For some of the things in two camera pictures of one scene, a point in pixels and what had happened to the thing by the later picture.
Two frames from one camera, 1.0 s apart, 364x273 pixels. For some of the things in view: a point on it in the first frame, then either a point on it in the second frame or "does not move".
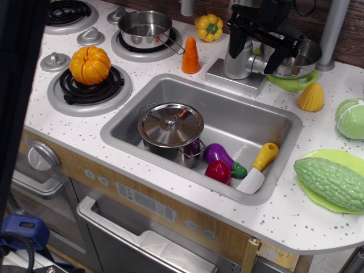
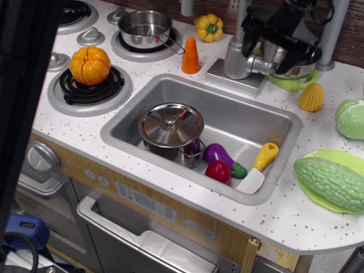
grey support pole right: x=337 y=13 does not move
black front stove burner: x=77 y=92 does not move
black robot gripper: x=272 y=25 -> x=284 y=24
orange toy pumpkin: x=90 y=65 does not move
